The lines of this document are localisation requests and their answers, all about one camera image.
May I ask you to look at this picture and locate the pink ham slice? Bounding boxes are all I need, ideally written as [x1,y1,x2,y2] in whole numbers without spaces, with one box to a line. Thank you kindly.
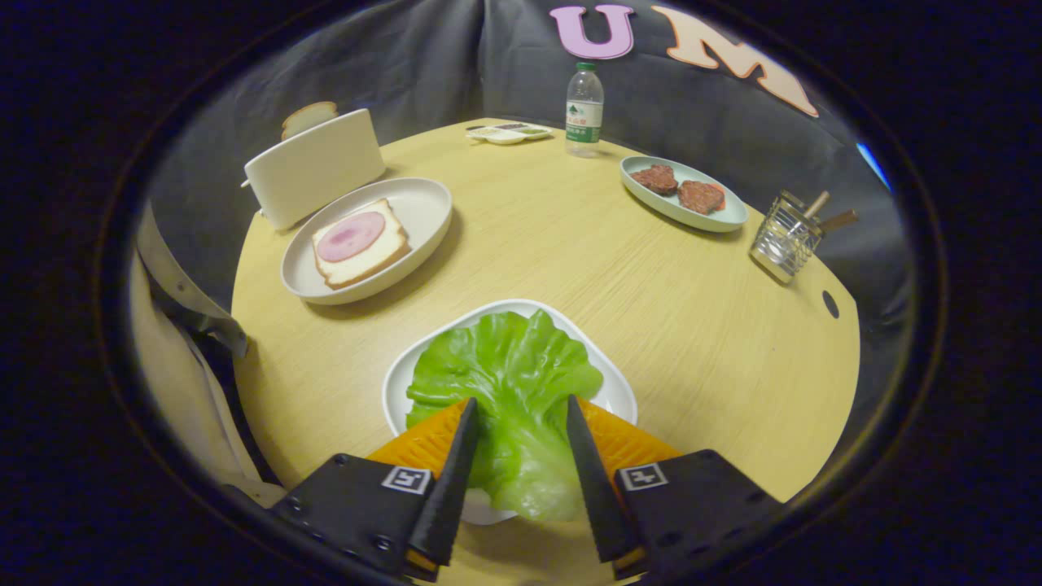
[317,212,387,263]

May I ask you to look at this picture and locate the white squarish plate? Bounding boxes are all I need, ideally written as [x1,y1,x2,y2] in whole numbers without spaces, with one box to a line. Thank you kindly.
[383,299,638,526]

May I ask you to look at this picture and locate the black backdrop cloth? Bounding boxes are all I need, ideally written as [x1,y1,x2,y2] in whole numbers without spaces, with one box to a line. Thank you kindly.
[149,0,917,457]

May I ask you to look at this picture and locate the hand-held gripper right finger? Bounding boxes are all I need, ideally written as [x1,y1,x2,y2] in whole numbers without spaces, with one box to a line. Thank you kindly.
[566,395,784,581]

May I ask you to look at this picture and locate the green lettuce leaf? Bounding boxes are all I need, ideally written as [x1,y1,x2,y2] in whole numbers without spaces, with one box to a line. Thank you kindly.
[405,309,605,522]

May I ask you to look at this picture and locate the plain white bread slice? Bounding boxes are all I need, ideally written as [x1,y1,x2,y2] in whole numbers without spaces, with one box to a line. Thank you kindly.
[282,101,339,141]

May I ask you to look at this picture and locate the round beige plate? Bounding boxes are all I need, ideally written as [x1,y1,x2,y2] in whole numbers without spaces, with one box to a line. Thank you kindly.
[281,177,453,306]

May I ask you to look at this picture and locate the white divided seasoning dish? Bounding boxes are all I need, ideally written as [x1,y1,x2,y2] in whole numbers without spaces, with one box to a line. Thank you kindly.
[466,122,553,146]

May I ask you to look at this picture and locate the cream white toaster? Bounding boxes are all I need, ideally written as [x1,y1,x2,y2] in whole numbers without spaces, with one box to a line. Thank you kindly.
[242,108,387,231]

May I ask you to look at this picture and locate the wire mesh utensil holder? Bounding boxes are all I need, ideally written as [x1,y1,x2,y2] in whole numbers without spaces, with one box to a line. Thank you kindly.
[750,190,825,285]

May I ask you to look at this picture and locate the dark brown meat piece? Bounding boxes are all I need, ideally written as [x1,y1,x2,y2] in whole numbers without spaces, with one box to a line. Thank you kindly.
[631,164,680,196]

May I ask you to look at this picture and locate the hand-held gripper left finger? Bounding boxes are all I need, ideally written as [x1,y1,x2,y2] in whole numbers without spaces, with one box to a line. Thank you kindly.
[269,398,479,583]

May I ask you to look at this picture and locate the clear water bottle, green cap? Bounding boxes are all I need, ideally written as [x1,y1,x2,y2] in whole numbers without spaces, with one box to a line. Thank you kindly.
[565,62,605,158]

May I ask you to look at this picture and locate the pale blue oval plate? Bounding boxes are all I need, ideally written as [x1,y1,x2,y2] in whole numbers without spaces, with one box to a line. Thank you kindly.
[620,155,749,234]

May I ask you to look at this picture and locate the bread slice under ham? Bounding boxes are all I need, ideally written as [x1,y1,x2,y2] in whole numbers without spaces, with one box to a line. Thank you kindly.
[312,199,410,291]

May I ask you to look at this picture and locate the brown meat piece, red edge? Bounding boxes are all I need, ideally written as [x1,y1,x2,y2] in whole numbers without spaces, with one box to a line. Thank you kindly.
[677,180,726,216]

